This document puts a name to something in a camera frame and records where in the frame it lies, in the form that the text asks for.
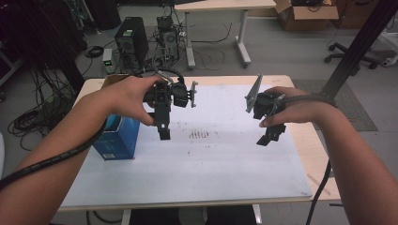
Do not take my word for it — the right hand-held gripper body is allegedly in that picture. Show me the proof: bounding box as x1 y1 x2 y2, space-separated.
244 73 287 120

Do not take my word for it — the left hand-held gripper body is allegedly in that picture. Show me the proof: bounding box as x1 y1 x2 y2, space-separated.
143 80 199 109

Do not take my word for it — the blue cardboard box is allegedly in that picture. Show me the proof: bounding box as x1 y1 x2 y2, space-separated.
92 113 141 162

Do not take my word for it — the person's right hand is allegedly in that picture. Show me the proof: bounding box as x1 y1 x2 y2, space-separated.
258 86 326 128

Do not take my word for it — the person's left hand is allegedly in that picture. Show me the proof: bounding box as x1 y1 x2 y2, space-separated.
99 74 165 127

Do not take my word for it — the white table mat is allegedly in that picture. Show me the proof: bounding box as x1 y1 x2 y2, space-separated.
60 83 314 209

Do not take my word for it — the open computer tower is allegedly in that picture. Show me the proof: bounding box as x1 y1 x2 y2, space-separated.
155 15 181 64

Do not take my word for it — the black computer tower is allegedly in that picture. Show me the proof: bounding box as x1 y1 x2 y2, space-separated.
114 16 150 71

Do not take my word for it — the small white power unit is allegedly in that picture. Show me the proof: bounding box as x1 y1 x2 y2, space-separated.
101 47 115 75

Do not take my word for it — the grey floor mat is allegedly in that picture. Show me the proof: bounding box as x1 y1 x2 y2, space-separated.
292 78 379 132

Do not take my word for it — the black office chair base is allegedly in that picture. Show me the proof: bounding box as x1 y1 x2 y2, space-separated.
323 41 381 70

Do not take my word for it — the wooden desk with white legs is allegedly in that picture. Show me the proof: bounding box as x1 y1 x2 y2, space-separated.
174 0 278 70

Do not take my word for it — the open brown cardboard box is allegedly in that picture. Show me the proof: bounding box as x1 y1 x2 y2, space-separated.
274 0 340 32

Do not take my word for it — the dark equipment rack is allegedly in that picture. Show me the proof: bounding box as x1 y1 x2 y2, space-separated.
0 0 88 92

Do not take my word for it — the right hand-held gripper black cable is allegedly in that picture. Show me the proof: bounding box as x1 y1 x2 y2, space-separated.
271 93 339 225

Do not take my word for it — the hand-held gripper black cable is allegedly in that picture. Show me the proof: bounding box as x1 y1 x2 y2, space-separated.
271 93 339 225
0 67 186 191

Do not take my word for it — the loose thin floor cable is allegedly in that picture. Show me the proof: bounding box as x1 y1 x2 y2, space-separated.
191 22 234 71

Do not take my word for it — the coiled black cable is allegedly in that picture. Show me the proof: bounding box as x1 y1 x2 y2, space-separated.
84 45 105 59

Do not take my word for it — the black metal post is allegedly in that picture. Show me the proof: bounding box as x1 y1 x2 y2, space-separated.
318 0 398 99

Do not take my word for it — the left hand-held gripper black cable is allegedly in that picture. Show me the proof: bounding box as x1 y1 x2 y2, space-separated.
0 67 186 191

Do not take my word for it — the bundle of black floor cables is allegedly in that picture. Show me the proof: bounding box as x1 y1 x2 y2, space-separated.
8 67 79 151

